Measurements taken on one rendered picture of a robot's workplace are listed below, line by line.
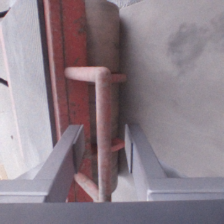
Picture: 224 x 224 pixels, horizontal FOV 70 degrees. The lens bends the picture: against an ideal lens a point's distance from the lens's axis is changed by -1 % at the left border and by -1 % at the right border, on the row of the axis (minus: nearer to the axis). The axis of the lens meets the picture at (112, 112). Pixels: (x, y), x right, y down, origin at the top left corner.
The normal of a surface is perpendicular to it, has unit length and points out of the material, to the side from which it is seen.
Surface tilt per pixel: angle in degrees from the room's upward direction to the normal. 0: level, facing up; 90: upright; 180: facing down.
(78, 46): 90
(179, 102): 0
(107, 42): 87
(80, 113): 90
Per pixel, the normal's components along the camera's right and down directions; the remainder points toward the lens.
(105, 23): 0.54, 0.23
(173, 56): -0.75, 0.18
